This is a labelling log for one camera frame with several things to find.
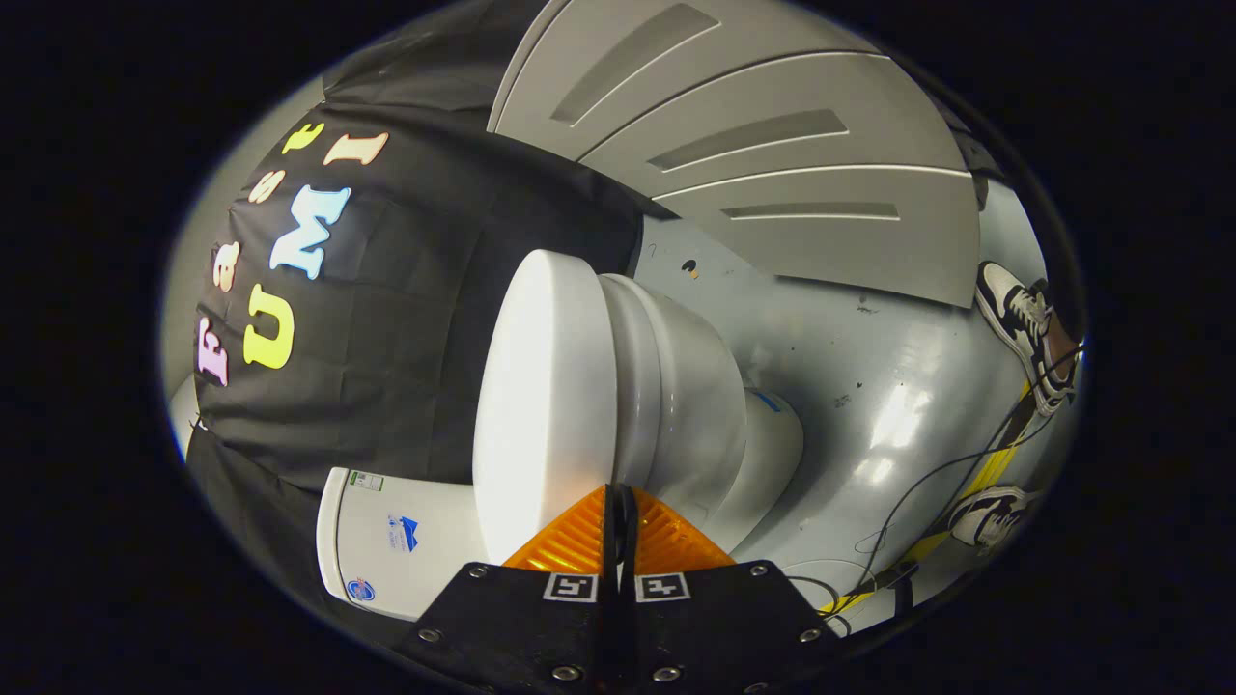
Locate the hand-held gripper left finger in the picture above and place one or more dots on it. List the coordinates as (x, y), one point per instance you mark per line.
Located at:
(521, 627)

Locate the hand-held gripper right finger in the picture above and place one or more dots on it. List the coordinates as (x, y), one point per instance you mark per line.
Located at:
(719, 627)

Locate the white toilet lid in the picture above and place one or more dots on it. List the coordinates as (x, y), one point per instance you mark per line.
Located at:
(541, 405)

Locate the person's black white sneaker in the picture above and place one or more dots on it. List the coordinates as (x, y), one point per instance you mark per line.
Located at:
(1019, 319)
(990, 516)

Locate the yellow floor tape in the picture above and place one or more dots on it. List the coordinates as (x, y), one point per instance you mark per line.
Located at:
(995, 468)

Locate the black backdrop cloth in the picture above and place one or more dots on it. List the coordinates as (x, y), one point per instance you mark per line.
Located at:
(425, 251)

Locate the grey drawer cabinet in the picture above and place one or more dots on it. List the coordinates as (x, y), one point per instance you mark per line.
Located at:
(772, 164)

